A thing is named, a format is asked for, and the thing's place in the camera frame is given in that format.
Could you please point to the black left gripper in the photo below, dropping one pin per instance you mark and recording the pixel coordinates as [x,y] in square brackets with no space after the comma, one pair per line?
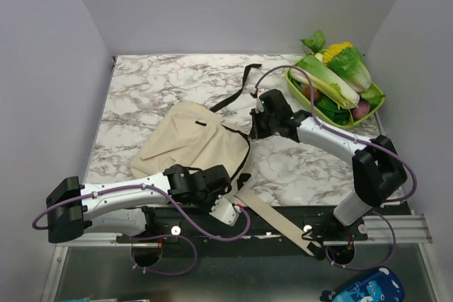
[216,195]

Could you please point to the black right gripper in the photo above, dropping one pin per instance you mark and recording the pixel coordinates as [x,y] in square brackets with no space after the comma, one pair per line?
[256,130]

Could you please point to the cream canvas backpack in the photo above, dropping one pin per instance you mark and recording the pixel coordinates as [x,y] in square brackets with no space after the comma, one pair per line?
[194,136]

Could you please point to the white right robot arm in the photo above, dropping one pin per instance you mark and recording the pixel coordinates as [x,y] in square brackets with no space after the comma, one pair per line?
[377,174]

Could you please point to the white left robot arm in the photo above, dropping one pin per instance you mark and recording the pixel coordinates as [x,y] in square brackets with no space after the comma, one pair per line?
[74,208]

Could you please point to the green plastic vegetable tray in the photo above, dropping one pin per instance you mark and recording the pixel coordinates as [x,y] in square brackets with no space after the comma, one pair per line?
[374,96]

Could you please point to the brown mushroom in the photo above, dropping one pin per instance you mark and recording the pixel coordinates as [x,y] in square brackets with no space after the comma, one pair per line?
[312,93]

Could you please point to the napa cabbage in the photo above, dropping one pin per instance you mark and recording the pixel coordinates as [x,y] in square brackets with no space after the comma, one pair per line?
[328,82]

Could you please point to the dark green leafy vegetable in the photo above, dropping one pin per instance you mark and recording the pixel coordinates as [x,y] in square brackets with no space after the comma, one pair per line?
[334,113]

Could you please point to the purple onion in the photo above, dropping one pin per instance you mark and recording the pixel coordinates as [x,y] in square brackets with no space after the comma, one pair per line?
[361,110]

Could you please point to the yellow corn cob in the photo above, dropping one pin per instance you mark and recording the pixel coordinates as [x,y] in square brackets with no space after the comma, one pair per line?
[334,50]

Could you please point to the green leaf sprig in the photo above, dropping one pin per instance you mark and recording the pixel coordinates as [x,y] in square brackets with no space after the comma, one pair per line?
[316,42]

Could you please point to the green lettuce head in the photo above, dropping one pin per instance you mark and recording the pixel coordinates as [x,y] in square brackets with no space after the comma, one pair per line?
[349,65]

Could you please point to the blue shark pencil case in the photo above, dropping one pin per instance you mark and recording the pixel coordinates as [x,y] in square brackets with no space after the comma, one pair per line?
[379,284]

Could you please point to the aluminium frame rail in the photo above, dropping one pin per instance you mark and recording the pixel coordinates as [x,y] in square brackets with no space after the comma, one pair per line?
[100,267]

